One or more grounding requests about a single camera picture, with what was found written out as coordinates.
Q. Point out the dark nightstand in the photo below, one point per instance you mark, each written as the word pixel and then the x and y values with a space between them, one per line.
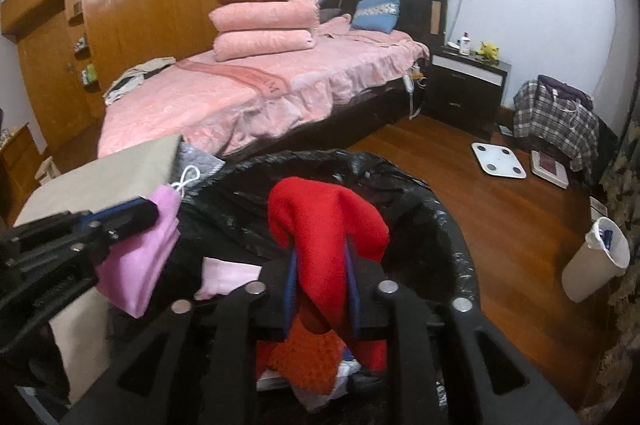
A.
pixel 465 95

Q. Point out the grey felt cloth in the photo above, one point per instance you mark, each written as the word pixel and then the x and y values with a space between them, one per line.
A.
pixel 320 400

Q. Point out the black trash bin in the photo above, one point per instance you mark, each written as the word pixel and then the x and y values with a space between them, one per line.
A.
pixel 425 215

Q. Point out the white bottle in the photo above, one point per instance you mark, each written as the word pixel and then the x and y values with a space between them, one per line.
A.
pixel 465 45

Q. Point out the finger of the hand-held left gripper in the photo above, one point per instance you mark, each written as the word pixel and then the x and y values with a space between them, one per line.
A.
pixel 135 220
pixel 115 210

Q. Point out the red fleece cloth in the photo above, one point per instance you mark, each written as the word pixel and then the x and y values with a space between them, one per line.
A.
pixel 320 225

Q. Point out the pink bed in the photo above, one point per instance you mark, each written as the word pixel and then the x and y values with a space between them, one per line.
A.
pixel 225 105

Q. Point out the plaid clothes pile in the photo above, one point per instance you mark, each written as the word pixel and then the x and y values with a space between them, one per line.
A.
pixel 555 130

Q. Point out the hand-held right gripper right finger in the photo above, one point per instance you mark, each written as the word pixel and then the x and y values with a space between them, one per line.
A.
pixel 353 300

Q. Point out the dark wooden bed frame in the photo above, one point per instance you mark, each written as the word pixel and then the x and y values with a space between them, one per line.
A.
pixel 415 5

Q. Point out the white waste bin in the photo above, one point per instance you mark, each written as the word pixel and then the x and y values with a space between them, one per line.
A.
pixel 590 265

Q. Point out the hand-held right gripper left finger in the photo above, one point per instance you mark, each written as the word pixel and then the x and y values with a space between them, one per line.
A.
pixel 291 300

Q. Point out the floral curtain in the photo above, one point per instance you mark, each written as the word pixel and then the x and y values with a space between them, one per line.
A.
pixel 622 305

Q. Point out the folded pink blanket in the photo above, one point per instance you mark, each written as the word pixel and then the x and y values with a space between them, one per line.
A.
pixel 265 45

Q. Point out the orange foam mesh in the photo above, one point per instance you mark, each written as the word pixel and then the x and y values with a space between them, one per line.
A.
pixel 310 355

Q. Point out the stacked pink pillows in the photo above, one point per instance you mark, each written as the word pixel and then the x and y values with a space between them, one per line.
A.
pixel 265 12

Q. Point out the white bathroom scale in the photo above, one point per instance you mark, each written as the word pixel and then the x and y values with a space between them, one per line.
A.
pixel 499 160

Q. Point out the pile of clothes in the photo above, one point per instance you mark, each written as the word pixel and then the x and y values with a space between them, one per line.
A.
pixel 135 80

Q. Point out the dark backpack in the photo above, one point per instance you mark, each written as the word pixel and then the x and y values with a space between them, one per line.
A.
pixel 565 87

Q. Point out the grey quilted cloth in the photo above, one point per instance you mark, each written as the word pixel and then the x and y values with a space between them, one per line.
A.
pixel 200 160

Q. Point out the yellow plush toy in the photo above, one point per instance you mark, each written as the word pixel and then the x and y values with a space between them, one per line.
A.
pixel 487 51

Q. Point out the blue cushion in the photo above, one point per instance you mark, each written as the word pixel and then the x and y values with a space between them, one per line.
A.
pixel 377 12

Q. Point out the wooden door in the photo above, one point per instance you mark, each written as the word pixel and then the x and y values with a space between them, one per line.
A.
pixel 50 85

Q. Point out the wooden sideboard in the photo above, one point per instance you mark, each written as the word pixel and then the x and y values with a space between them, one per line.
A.
pixel 20 165

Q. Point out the dark cloth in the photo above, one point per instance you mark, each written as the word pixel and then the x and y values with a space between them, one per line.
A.
pixel 30 370

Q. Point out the wooden wardrobe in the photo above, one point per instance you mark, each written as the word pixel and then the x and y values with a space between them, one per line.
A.
pixel 160 5

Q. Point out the red and white scale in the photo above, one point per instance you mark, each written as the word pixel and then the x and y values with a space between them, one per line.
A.
pixel 550 167

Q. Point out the green bottle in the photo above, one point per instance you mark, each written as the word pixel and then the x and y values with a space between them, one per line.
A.
pixel 89 74

